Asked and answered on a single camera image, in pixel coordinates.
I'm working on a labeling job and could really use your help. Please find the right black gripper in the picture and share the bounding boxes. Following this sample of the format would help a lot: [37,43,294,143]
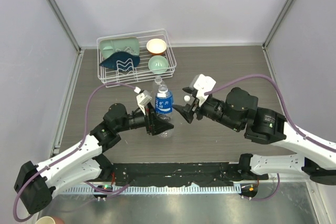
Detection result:
[172,94,241,132]

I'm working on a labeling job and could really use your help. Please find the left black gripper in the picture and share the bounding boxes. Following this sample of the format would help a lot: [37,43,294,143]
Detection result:
[115,101,173,135]

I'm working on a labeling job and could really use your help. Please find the white bottle cap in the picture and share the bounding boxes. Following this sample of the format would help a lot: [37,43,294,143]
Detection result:
[184,95,191,103]

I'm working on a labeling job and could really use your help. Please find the blue label water bottle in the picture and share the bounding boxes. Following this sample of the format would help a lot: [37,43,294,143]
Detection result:
[154,84,174,124]

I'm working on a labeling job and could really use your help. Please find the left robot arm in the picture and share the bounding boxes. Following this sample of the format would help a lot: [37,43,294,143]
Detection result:
[13,103,174,222]

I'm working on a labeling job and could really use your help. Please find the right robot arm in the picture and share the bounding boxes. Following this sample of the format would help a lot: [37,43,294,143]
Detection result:
[173,87,335,186]

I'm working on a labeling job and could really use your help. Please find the clear unlabelled plastic bottle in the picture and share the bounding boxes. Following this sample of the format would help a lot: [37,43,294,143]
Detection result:
[152,76,166,96]

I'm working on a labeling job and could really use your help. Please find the light green bowl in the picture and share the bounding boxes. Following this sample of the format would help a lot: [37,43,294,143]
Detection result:
[148,56,169,74]

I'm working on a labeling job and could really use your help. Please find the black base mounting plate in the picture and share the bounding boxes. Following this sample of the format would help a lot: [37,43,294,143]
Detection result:
[89,162,269,187]

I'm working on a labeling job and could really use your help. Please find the orange white bowl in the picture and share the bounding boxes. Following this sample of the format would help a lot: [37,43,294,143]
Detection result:
[146,38,167,55]

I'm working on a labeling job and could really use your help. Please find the dark blue leaf plate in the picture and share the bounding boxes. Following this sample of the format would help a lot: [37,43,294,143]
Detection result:
[99,51,140,72]

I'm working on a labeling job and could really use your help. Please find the light green divided plate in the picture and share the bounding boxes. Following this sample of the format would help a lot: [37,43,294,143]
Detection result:
[98,37,140,59]

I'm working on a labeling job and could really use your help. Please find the pink cup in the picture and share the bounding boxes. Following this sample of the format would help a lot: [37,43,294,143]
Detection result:
[52,216,65,224]

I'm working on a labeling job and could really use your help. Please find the beige paper cup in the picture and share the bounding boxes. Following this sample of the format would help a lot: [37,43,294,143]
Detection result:
[35,216,54,224]

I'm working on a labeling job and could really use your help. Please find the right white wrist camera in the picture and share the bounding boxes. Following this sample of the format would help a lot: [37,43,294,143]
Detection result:
[189,74,216,107]

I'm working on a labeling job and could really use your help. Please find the white wire dish rack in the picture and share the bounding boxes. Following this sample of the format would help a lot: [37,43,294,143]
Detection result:
[97,29,177,87]

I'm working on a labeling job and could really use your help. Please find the white slotted cable duct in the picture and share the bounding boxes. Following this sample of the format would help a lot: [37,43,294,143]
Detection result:
[61,184,241,195]

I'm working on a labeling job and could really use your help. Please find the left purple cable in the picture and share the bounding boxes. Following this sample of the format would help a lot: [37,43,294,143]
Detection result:
[13,82,140,222]

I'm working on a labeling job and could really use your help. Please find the purple cable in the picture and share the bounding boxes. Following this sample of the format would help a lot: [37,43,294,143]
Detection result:
[13,82,140,222]
[204,73,336,201]

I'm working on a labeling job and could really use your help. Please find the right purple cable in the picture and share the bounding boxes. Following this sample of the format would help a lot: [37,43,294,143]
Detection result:
[204,73,336,201]

